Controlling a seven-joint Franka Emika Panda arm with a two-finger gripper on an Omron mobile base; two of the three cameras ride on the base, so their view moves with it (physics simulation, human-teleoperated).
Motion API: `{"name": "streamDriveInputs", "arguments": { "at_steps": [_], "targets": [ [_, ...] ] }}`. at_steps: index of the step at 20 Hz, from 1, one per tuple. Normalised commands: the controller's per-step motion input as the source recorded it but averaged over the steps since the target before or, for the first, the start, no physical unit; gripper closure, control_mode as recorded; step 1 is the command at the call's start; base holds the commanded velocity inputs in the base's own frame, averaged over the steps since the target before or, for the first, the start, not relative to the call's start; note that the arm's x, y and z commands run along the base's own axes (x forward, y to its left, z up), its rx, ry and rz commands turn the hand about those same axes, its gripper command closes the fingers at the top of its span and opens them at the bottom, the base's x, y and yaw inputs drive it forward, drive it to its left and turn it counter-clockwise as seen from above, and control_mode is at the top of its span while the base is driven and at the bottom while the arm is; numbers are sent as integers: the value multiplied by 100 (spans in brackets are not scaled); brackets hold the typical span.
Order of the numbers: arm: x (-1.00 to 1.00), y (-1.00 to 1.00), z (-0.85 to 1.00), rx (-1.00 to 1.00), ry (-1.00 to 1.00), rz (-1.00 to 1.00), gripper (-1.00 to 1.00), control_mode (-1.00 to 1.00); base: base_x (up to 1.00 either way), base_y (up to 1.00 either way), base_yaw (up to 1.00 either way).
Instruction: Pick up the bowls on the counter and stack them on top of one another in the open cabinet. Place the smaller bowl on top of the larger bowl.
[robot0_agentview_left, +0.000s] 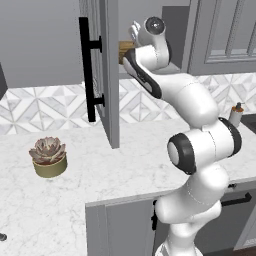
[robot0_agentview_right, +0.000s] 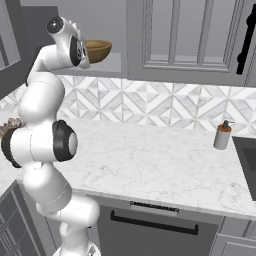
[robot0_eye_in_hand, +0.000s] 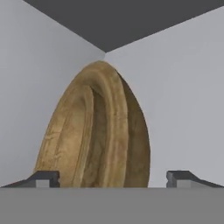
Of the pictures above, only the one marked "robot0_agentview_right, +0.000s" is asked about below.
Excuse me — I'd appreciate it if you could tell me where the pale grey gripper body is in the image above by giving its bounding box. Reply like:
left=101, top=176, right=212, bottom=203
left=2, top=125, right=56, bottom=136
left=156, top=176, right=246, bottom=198
left=80, top=37, right=92, bottom=70

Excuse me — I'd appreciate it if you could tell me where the brown wooden bowl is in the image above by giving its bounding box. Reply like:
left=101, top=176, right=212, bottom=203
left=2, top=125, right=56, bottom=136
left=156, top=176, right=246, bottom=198
left=84, top=39, right=113, bottom=65

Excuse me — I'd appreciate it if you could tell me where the open grey cabinet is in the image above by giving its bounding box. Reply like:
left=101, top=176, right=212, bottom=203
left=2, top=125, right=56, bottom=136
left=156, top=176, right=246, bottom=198
left=19, top=0, right=129, bottom=80

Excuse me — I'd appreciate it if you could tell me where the open grey cabinet door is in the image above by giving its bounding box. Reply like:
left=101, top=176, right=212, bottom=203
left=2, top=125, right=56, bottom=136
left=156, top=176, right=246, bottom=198
left=0, top=0, right=60, bottom=101

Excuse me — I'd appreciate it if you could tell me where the closed grey cabinet door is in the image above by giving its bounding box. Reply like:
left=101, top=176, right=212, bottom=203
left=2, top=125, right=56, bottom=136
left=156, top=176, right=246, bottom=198
left=126, top=0, right=256, bottom=88

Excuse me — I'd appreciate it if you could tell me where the brown ridged bowl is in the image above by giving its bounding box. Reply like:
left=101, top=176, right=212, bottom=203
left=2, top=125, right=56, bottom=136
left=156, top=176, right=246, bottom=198
left=0, top=117, right=26, bottom=140

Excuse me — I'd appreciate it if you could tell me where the grey lower cabinet slatted front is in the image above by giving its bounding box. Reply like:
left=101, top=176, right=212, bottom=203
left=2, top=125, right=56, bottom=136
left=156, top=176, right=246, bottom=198
left=0, top=180, right=48, bottom=256

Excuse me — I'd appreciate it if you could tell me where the grey lower cabinet panelled door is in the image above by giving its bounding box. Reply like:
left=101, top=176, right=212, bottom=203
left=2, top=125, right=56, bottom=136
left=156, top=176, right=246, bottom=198
left=209, top=215, right=256, bottom=256

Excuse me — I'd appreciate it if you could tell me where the grey soap dispenser orange collar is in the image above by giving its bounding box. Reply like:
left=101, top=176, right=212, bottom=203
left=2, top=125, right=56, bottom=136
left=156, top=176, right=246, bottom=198
left=213, top=119, right=235, bottom=151

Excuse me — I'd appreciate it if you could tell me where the dark grey sink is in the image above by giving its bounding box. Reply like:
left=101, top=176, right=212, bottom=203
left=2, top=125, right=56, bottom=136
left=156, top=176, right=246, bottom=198
left=231, top=135, right=256, bottom=202

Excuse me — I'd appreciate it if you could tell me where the grey dishwasher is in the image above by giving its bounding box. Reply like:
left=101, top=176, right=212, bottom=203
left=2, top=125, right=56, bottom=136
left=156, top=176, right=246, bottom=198
left=95, top=195, right=224, bottom=256

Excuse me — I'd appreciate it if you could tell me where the black cabinet door handle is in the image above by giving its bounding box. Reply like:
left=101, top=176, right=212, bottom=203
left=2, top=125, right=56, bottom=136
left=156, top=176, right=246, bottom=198
left=235, top=13, right=256, bottom=76

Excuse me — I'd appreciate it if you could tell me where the black dishwasher handle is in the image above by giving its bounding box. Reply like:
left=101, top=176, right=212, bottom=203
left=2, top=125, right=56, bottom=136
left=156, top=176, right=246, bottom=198
left=110, top=209, right=200, bottom=236

